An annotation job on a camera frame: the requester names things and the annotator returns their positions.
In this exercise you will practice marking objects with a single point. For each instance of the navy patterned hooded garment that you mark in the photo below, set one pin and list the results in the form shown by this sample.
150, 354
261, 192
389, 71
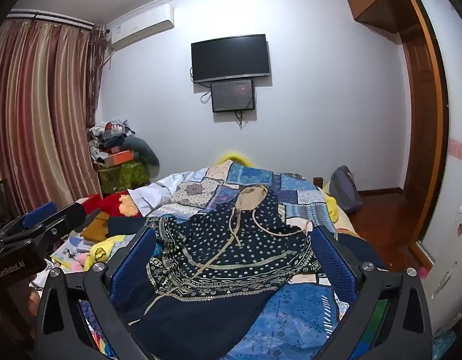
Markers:
223, 247

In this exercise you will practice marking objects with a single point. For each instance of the dark cloth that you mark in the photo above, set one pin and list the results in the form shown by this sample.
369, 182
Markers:
126, 227

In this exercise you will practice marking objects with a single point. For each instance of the yellow smiley cloth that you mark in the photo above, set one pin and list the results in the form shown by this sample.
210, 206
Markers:
101, 251

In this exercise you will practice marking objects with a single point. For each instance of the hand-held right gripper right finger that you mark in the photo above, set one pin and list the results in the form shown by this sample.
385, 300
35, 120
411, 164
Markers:
334, 266

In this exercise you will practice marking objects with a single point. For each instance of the wooden bed frame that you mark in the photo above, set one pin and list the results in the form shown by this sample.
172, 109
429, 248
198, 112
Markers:
318, 182

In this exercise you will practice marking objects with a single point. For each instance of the stack of papers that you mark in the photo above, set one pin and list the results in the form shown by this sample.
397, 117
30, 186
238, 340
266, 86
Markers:
72, 247

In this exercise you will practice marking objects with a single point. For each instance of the wooden overhead cabinet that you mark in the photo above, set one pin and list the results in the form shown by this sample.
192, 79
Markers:
380, 0

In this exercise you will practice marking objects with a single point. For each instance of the grey backpack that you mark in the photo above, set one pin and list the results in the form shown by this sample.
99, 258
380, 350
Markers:
345, 191

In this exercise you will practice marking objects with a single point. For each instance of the striped maroon curtain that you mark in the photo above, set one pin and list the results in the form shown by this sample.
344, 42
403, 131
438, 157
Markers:
36, 120

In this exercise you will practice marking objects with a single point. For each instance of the pile of mixed clothes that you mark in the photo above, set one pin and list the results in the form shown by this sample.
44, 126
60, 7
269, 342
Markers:
111, 131

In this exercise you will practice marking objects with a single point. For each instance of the small black wall monitor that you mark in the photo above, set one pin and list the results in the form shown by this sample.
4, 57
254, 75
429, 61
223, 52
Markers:
233, 95

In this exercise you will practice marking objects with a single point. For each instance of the white air conditioner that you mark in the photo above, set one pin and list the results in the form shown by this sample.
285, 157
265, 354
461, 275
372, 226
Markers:
141, 26

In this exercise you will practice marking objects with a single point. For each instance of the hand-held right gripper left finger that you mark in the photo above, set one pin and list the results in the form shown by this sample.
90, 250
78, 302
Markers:
131, 266

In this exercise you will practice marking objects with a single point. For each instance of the black wall television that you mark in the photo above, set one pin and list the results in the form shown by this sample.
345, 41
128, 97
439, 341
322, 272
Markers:
231, 58

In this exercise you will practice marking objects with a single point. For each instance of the blue patchwork blanket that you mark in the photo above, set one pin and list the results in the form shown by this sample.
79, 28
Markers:
246, 180

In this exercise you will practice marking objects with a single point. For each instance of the curtain rail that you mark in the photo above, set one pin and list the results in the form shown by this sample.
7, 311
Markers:
47, 18

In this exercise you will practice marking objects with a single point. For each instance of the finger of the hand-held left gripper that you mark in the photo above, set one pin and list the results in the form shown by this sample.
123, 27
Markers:
66, 216
40, 213

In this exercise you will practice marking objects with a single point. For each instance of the wooden door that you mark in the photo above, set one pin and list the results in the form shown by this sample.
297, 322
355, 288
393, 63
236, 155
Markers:
422, 120

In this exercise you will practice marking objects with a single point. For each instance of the orange box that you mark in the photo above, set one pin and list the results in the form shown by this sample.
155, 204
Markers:
118, 157

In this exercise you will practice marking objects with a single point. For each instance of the white bed sheet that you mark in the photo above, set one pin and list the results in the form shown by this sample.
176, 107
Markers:
156, 191

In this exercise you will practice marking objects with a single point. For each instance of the red plush toy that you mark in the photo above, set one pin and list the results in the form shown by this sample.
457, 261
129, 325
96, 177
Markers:
116, 202

